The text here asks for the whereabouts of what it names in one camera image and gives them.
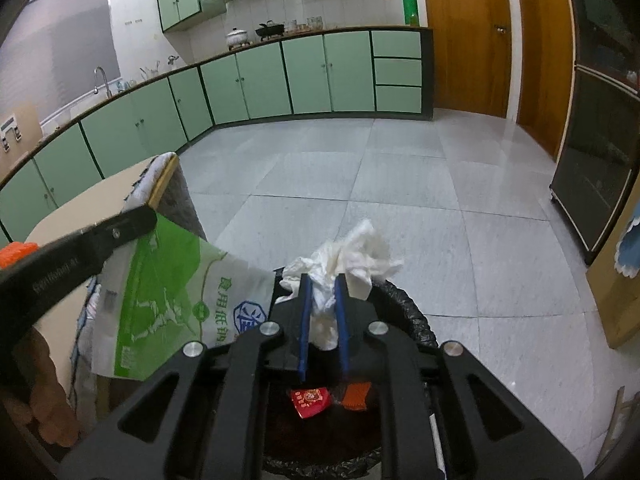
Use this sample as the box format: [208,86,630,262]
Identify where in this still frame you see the beige scalloped tablecloth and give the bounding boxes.
[25,156,173,242]

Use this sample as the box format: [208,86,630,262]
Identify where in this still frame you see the grey window blind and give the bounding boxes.
[0,0,122,128]

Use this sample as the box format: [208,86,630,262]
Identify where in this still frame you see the large cardboard box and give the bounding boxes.
[585,237,640,351]

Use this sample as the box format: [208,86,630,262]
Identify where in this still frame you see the green kitchen base cabinets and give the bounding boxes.
[0,26,435,247]

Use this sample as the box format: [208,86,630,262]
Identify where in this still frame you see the person's left hand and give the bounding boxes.
[15,329,82,448]

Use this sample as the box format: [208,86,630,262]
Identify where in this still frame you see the wooden door with handle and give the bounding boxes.
[419,0,514,119]

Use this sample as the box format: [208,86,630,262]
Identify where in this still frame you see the floral patterned tablecloth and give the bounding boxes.
[70,152,208,411]

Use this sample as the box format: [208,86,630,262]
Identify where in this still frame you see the blue scalloped cloth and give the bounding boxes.
[616,211,640,279]

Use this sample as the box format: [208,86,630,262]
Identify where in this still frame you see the green and white plastic bag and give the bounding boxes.
[91,210,275,381]

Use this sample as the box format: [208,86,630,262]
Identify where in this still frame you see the plain wooden door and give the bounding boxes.
[514,0,574,159]

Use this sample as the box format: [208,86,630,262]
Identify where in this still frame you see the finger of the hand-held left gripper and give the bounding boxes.
[75,206,159,263]

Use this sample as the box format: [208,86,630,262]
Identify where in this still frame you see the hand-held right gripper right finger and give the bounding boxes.
[334,275,583,480]

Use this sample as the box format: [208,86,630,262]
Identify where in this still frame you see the wooden table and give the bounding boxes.
[148,152,180,209]

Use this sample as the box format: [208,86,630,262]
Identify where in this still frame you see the white tissue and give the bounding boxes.
[274,218,405,351]

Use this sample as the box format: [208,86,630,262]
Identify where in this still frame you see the black glass cabinet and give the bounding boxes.
[549,0,640,267]

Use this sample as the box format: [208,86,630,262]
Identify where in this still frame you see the orange snack packet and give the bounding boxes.
[342,381,373,411]

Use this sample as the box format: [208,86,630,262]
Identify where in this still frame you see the wooden frame piece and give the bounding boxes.
[597,386,627,467]

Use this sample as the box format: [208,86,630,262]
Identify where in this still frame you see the red snack packet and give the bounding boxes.
[291,386,331,419]

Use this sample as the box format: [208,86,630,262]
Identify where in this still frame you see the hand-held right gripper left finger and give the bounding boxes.
[59,272,313,480]

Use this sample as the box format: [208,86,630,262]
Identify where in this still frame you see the black trash bin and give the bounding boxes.
[260,266,442,480]

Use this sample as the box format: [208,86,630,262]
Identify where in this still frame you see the orange foam net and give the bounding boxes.
[0,242,39,267]

